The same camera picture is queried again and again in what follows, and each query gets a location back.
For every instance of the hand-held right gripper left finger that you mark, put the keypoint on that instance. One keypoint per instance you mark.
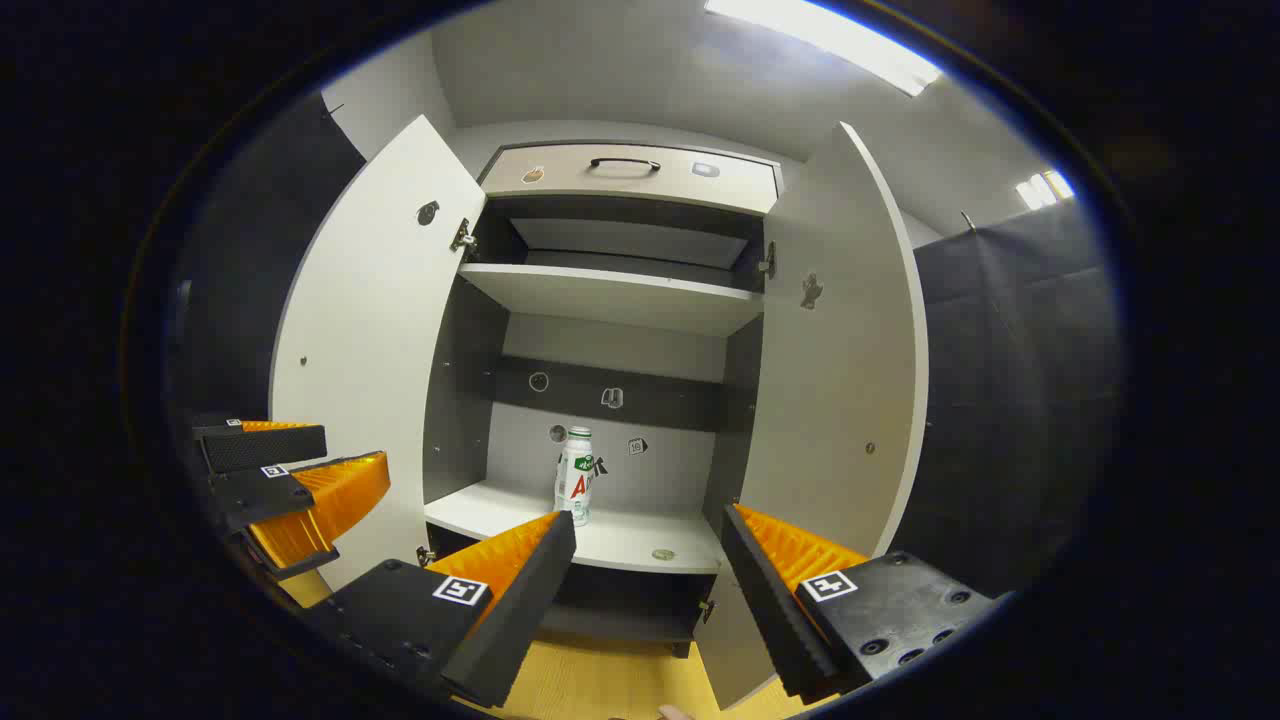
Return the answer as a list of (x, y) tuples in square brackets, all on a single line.
[(520, 610)]

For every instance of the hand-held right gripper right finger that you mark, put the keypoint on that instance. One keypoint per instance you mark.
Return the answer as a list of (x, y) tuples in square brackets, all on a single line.
[(765, 600)]

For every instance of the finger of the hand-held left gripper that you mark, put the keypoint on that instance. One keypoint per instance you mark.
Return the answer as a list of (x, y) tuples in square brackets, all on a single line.
[(265, 447), (300, 505)]

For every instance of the white plastic bottle green label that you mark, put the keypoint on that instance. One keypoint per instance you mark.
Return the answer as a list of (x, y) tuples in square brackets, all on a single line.
[(575, 480)]

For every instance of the white cabinet door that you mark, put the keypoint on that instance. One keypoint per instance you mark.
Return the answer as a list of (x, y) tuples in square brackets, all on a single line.
[(370, 330), (850, 380)]

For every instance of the white and grey cabinet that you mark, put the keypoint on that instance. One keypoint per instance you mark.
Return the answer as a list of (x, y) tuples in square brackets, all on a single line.
[(650, 480)]

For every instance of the metal door hinge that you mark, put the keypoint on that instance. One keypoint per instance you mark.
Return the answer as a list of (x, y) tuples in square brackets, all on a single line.
[(427, 556), (707, 610), (767, 260), (463, 238)]

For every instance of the grey cabinet base board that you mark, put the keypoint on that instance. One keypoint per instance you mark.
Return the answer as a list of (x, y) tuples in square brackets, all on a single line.
[(620, 622)]

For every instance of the white cabinet shelf board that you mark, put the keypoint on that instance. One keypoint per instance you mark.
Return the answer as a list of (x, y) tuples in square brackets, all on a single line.
[(620, 298), (640, 535)]

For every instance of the white cabinet drawer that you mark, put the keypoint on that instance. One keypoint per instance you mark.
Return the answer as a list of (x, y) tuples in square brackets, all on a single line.
[(620, 188)]

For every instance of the black backdrop cloth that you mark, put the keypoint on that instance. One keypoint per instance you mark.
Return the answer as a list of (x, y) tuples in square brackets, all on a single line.
[(250, 290), (1010, 400)]

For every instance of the small ceiling light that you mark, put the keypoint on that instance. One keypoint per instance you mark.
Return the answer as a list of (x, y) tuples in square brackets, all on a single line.
[(1045, 188)]

